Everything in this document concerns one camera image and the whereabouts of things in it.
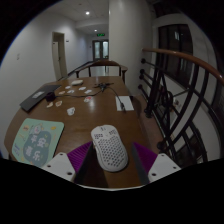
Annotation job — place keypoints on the pale orange sticker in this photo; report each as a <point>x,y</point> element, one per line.
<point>49,105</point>

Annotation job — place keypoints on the green cartoon-print mouse pad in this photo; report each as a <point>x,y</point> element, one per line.
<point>35,141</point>

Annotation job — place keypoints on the green exit sign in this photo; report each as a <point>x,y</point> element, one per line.
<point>101,34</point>

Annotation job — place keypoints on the dark framed window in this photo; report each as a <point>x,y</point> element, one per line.
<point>173,56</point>

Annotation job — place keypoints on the small black box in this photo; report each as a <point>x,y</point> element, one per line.
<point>50,97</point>

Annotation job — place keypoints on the white cartoon sticker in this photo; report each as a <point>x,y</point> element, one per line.
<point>71,111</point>

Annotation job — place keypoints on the white paper card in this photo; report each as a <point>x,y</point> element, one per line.
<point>128,103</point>

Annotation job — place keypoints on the white perforated computer mouse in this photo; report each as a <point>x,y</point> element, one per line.
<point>110,150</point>

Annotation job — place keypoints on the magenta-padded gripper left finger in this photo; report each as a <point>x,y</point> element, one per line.
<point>60,165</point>

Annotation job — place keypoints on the small white sticker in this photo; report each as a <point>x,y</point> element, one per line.
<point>88,91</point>
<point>82,88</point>
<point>62,92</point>
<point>68,87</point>
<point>70,91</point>

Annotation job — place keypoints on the small white flat box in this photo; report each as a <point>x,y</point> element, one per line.
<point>77,82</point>

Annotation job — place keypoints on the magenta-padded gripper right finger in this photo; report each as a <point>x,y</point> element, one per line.
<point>163,166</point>

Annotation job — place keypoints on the orange cartoon sticker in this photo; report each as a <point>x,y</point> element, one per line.
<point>58,103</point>

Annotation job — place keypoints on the white side door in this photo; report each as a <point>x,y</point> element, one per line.
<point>58,55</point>

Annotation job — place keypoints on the glass double door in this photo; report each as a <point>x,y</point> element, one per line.
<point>100,50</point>

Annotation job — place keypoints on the round ceiling light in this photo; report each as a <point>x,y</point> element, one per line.
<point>87,13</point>

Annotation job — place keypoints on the dark closed laptop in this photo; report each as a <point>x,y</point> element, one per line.
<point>36,97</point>

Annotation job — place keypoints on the brown wooden armchair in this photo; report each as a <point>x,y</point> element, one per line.
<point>100,62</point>

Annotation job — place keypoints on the red and white sticker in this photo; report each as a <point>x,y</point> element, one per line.
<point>87,99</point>

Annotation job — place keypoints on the black railing with wooden handrail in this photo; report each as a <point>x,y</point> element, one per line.
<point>186,100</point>

